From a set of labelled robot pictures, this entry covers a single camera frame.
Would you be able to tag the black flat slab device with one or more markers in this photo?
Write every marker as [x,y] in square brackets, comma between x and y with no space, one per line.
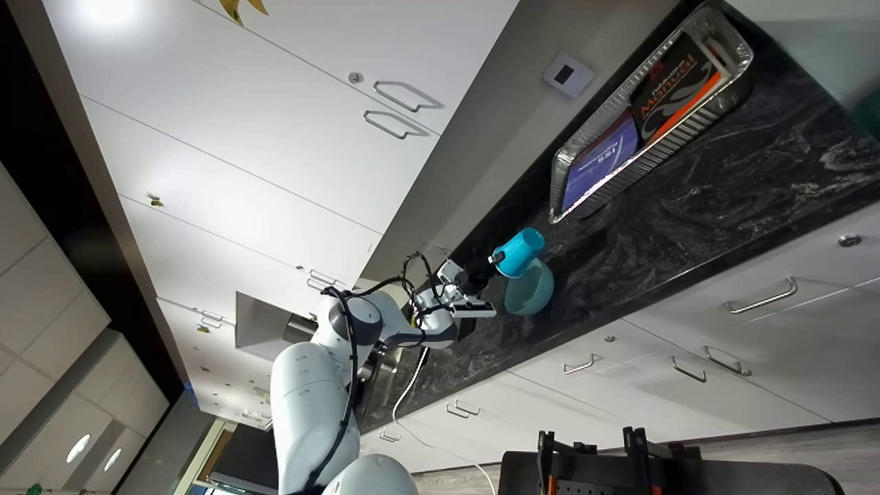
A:
[469,330]

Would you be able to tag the yellow and black cabinet sticker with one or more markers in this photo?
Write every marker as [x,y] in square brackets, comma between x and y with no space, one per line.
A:
[242,8]

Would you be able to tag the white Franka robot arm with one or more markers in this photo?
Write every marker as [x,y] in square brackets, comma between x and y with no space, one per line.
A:
[316,413]

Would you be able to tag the green trash bin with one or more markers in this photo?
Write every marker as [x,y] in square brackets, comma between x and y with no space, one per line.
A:
[869,112]

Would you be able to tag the purple packet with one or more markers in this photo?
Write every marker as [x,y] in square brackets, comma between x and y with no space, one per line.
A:
[601,165]

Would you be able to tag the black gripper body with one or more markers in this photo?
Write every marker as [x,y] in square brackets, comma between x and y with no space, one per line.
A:
[440,310]

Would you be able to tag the round upper cabinet lock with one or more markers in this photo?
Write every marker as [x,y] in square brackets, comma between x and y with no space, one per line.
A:
[355,78]

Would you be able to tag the orange and black packet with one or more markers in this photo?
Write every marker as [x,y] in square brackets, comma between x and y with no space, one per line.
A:
[677,86]

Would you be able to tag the white wall plate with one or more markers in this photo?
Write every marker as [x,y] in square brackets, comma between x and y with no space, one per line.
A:
[567,75]

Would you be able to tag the oval recessed ceiling light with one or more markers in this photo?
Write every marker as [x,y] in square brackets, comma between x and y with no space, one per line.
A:
[114,460]
[77,449]

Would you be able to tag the light blue cup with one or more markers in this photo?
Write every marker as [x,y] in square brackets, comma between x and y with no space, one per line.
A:
[520,251]

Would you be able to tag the metal tray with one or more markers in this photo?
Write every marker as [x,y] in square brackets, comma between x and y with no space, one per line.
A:
[725,90]

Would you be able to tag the orange and black clamp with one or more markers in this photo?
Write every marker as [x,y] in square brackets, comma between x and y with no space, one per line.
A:
[547,462]
[646,462]

